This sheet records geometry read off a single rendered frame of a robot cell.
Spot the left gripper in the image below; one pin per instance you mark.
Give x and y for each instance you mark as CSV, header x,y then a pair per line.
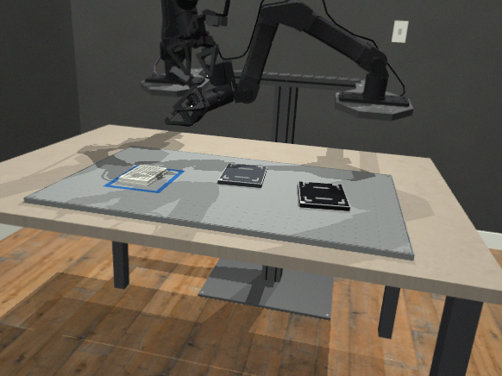
x,y
196,97

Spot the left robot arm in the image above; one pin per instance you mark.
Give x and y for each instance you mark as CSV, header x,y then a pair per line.
x,y
296,14

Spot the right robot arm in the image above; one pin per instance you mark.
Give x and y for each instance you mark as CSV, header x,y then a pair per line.
x,y
170,29

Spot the blue tape outline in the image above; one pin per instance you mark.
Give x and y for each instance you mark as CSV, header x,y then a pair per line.
x,y
158,191

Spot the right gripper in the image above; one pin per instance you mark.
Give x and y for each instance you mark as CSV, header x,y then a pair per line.
x,y
198,34

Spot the white well plate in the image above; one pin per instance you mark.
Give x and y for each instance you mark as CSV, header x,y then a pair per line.
x,y
143,175

